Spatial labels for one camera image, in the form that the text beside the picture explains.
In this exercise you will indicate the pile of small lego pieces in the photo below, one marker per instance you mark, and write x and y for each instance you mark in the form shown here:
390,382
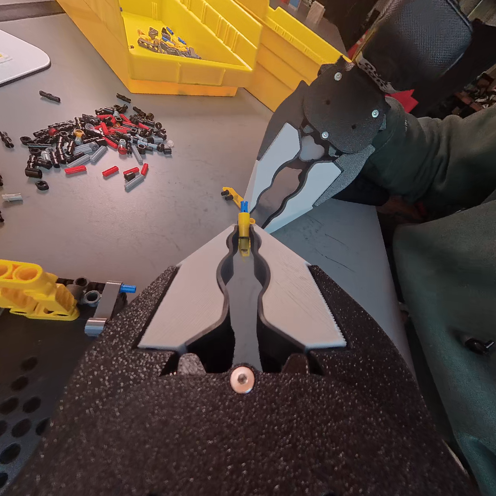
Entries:
77,143

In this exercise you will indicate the lego tracked assembly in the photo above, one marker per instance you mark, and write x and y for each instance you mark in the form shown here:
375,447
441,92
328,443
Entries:
162,42

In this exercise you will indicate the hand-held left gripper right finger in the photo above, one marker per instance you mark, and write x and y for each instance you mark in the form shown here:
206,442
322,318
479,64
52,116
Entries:
302,306

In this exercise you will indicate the yellow storage bin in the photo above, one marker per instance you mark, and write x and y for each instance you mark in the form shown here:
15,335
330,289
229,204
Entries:
294,46
193,73

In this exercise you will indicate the white rounded instruction card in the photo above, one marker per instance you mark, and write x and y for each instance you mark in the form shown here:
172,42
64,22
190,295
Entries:
19,58

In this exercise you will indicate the person's right forearm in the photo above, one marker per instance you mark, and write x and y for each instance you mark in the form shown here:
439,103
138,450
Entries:
434,155

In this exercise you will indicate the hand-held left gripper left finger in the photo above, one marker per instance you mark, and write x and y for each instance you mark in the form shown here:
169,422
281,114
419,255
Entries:
182,306

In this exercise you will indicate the lego model on black base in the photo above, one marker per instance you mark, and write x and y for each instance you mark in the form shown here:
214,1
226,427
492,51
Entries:
38,286

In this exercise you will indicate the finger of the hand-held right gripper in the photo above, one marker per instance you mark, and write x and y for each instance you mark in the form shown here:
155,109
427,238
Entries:
271,155
317,182

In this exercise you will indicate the yellow lego subassembly blue pins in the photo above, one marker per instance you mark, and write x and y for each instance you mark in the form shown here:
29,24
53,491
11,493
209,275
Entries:
244,224

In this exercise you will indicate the yellow lego plate black pins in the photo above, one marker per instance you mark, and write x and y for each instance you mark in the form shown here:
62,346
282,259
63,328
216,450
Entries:
229,192

